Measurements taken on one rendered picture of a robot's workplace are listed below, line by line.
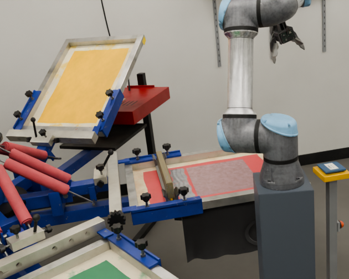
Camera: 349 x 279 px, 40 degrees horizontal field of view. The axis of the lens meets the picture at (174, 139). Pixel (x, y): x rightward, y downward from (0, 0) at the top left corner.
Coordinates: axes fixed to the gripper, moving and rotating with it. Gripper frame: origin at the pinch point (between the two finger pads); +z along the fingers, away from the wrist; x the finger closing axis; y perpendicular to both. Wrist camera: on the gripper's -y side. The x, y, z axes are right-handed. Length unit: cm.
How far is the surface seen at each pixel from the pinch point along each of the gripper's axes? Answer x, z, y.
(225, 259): -66, 135, -71
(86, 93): -99, -9, -77
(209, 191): -59, 38, 14
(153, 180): -81, 31, -8
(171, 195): -74, 28, 20
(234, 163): -41, 43, -13
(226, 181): -49, 41, 6
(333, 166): -1, 54, 12
